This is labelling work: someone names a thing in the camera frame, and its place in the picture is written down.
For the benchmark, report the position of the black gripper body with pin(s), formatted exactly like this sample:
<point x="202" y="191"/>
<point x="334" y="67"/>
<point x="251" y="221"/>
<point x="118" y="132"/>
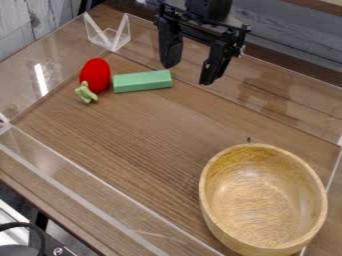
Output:
<point x="204" y="20"/>

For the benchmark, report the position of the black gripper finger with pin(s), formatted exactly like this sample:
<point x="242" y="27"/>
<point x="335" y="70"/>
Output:
<point x="216" y="62"/>
<point x="170" y="42"/>

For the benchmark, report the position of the red plush strawberry toy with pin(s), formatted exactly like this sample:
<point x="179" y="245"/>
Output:
<point x="94" y="79"/>

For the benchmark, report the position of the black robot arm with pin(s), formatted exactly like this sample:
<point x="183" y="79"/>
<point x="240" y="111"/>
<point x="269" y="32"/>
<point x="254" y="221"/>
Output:
<point x="203" y="21"/>

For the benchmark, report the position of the green rectangular block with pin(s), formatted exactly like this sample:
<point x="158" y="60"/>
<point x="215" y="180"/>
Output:
<point x="142" y="81"/>

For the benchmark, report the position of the clear acrylic tray walls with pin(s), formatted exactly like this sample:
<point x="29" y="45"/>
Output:
<point x="111" y="168"/>

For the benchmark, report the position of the wooden bowl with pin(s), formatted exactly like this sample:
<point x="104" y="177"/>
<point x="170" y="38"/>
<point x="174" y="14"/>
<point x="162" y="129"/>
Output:
<point x="262" y="199"/>

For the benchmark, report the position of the clear acrylic corner bracket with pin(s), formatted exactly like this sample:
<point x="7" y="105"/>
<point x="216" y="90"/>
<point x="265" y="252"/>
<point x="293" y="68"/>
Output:
<point x="108" y="38"/>

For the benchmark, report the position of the black metal table frame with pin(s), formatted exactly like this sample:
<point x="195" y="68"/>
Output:
<point x="60" y="242"/>

